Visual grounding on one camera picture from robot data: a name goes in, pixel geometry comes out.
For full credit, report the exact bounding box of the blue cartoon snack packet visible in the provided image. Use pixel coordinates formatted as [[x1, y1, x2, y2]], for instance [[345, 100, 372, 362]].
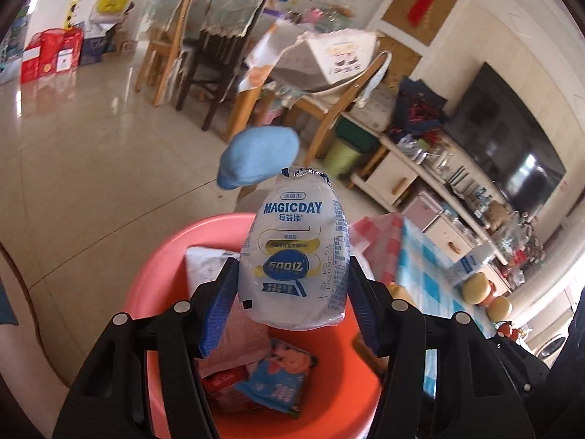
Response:
[[234, 338, 319, 418]]

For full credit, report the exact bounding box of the dark wooden chair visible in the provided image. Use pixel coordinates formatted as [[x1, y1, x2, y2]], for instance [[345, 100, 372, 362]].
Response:
[[176, 0, 276, 132]]

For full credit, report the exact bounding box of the white yoghurt bottle foil lid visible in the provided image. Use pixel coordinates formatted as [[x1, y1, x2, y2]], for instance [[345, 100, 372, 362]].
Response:
[[238, 167, 351, 333]]

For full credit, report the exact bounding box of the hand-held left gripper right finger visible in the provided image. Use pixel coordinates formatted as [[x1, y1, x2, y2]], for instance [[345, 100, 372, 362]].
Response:
[[347, 256, 536, 439]]

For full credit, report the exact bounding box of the light green waste bin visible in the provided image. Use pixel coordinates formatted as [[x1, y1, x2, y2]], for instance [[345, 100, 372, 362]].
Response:
[[322, 139, 367, 177]]

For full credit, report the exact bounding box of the yellow apple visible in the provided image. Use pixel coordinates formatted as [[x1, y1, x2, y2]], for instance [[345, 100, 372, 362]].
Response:
[[461, 272, 491, 305], [487, 295, 513, 324]]

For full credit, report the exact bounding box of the red plastic basin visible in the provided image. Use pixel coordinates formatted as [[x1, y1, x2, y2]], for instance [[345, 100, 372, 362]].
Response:
[[123, 213, 385, 439]]

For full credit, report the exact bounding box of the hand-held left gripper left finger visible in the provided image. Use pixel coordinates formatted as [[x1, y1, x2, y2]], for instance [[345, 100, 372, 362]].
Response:
[[52, 256, 241, 439]]

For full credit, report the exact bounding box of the black television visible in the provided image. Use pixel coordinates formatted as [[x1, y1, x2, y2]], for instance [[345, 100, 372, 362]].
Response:
[[445, 61, 567, 214]]

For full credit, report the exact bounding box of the white television cabinet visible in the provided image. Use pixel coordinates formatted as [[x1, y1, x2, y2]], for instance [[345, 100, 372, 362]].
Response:
[[350, 132, 526, 299]]

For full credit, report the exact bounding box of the white supplement bottle blue label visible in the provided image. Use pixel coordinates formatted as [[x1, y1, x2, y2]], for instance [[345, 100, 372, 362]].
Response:
[[445, 242, 497, 290]]

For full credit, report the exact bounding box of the light blue cushion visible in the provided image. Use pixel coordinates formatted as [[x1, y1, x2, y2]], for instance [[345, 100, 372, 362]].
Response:
[[216, 127, 301, 190]]

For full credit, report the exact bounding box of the red gift box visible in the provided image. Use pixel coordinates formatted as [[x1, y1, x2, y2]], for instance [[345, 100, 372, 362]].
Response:
[[20, 27, 86, 84]]

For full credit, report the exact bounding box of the white washing machine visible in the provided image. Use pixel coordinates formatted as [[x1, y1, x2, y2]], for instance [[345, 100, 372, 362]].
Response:
[[534, 328, 573, 367]]

